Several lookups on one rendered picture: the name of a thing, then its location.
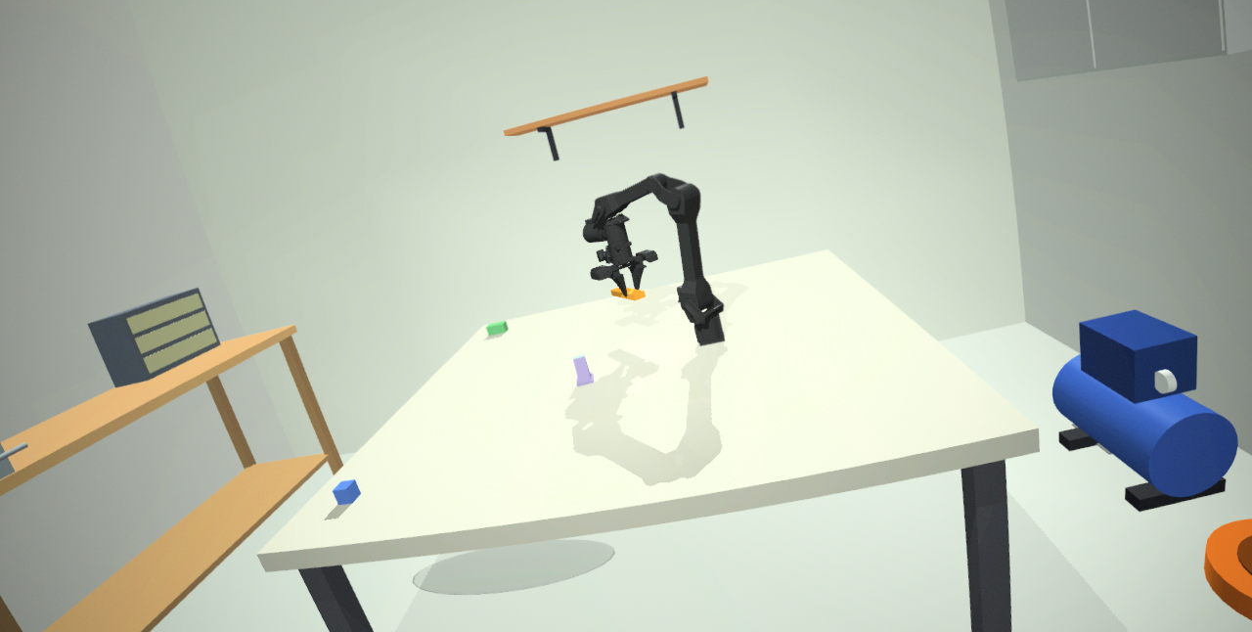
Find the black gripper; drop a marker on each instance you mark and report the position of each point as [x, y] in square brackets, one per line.
[620, 255]

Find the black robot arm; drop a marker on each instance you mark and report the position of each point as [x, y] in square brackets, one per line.
[683, 201]

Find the yellow bar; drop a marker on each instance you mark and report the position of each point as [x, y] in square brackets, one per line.
[632, 294]

